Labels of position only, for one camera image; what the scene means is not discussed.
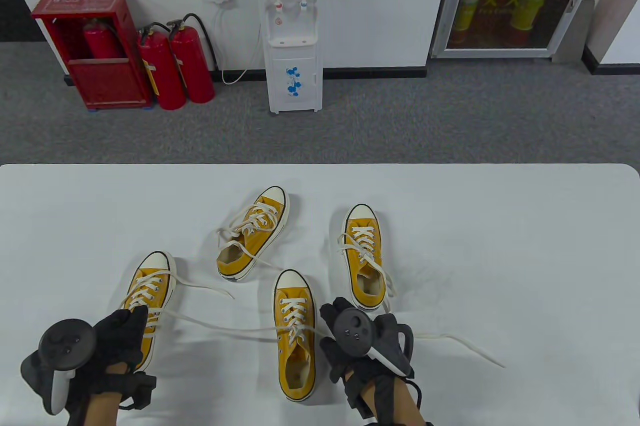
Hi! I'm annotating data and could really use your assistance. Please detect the person's right forearm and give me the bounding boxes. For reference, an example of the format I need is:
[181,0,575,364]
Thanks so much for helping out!
[357,379,430,426]

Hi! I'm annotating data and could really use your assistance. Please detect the red extinguisher cabinet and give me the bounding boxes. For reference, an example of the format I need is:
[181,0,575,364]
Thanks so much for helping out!
[31,0,153,111]

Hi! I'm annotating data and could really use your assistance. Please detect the person's right hand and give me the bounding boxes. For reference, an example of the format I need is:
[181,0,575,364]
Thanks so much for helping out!
[319,297,401,383]

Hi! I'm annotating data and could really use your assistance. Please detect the glass fire hydrant cabinet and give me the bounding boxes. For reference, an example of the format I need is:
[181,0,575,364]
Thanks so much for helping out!
[430,0,608,59]

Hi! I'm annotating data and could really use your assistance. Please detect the person's left hand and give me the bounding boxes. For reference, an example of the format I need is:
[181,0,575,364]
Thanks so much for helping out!
[66,305,150,398]

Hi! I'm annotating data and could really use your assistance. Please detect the red fire extinguisher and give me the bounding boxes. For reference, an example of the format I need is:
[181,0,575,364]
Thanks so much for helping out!
[136,22,187,111]
[82,18,123,59]
[166,13,219,104]

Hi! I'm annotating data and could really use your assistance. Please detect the black hand controller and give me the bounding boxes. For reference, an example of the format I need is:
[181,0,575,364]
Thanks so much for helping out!
[20,319,97,416]
[333,310,416,378]

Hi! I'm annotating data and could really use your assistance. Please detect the white water dispenser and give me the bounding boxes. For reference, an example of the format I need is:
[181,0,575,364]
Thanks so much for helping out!
[254,0,325,114]

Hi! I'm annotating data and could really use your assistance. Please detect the white power cable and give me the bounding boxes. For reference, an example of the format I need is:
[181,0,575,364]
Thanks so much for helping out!
[214,1,263,85]

